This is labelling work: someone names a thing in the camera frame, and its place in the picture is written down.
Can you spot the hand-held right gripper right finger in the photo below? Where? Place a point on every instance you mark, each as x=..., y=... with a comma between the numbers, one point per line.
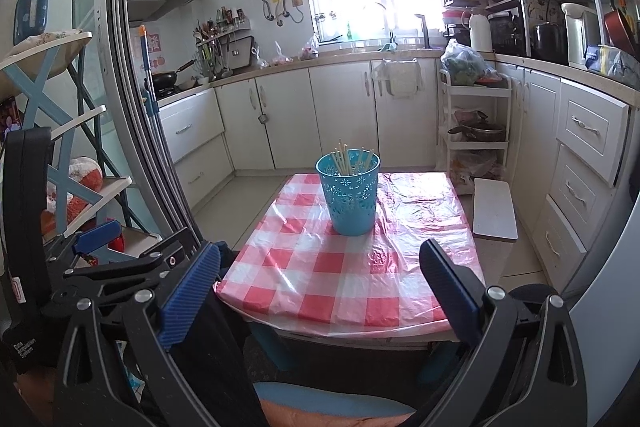
x=450, y=292

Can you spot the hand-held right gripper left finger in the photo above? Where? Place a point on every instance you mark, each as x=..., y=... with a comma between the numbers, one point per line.
x=192, y=292

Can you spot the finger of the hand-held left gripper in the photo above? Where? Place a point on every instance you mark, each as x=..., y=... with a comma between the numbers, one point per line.
x=100, y=236
x=120, y=269

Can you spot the blue perforated plastic basket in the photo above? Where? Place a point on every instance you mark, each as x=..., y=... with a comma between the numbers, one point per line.
x=350, y=207

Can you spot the bundle of wooden chopsticks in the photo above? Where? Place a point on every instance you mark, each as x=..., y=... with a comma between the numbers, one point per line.
x=342, y=159

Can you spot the person's left forearm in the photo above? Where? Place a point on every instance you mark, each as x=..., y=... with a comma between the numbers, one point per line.
x=35, y=392

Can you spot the red white plush toy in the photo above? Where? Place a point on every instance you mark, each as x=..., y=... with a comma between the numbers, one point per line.
x=84, y=174

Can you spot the white low stool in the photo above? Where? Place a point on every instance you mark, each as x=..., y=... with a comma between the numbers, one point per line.
x=495, y=212

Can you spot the red checked plastic tablecloth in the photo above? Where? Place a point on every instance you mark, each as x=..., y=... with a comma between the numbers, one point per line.
x=300, y=267

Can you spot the crumpled clear plastic bag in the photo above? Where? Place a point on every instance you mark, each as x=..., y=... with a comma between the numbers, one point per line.
x=475, y=167

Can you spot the white wide drawer cabinet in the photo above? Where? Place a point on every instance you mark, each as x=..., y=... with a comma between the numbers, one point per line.
x=195, y=132

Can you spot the white rolling cart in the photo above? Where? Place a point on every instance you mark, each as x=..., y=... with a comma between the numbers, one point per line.
x=480, y=146

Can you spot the dark cooking pot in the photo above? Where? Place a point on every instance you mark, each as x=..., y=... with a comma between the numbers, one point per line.
x=480, y=132

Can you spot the blue grey cloth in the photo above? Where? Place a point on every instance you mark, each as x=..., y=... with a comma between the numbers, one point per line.
x=320, y=394

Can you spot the black frying pan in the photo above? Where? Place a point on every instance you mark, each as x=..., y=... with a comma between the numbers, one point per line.
x=165, y=81

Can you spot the orange cloth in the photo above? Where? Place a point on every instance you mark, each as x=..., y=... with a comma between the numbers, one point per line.
x=325, y=417

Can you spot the white base cabinet with doors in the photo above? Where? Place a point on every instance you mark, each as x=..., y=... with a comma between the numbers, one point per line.
x=290, y=117

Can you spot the white hanging plastic bag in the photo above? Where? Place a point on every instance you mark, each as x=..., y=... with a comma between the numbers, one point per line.
x=400, y=79

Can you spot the bag of green vegetables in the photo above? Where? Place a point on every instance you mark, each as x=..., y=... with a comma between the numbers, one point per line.
x=462, y=67

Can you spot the plastic bag with food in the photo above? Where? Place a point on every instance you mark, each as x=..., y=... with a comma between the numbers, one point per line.
x=310, y=49
x=281, y=56
x=259, y=59

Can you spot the white thermos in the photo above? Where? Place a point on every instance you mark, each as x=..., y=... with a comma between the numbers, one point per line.
x=481, y=34

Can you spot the chrome curved faucet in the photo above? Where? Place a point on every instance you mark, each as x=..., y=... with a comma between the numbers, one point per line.
x=393, y=38

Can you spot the black tap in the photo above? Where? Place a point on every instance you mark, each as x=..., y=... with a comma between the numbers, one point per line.
x=425, y=32

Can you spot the black countertop appliance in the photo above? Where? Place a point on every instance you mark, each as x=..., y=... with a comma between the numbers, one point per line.
x=507, y=34

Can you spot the black stock pot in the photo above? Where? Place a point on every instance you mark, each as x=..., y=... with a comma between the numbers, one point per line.
x=547, y=42

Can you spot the blue box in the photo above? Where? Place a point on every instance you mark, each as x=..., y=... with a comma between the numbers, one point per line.
x=594, y=57

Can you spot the pink stacked containers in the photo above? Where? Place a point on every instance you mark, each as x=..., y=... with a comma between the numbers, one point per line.
x=455, y=16

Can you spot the silver foil bag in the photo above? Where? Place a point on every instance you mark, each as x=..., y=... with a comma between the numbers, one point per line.
x=622, y=67

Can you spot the white electric water boiler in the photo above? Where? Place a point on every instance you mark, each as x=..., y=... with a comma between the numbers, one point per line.
x=577, y=32

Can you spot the red frying pan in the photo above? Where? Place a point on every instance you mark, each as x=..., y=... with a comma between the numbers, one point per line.
x=617, y=32

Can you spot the folding shelf with blue frame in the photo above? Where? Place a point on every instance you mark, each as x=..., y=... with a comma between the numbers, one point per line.
x=35, y=97

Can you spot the grey sliding door frame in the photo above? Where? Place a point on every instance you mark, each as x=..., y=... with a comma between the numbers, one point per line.
x=130, y=107

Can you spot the red paper wall decoration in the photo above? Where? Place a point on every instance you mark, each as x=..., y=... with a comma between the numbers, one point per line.
x=156, y=47

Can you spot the wall utensil rack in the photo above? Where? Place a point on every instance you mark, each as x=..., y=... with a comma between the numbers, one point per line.
x=215, y=42

